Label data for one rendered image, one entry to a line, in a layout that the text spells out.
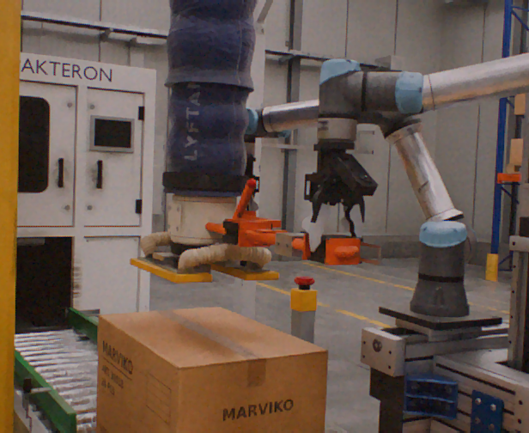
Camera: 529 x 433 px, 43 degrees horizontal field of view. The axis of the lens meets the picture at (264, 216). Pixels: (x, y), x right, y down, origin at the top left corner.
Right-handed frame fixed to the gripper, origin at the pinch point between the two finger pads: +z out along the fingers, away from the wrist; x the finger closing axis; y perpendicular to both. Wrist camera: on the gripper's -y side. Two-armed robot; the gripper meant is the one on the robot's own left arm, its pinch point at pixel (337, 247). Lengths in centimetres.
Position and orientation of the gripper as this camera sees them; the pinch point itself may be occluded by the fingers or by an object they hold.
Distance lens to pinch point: 129.2
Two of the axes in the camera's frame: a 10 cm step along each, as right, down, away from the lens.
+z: -0.5, 10.0, 0.6
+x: -8.8, -0.1, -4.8
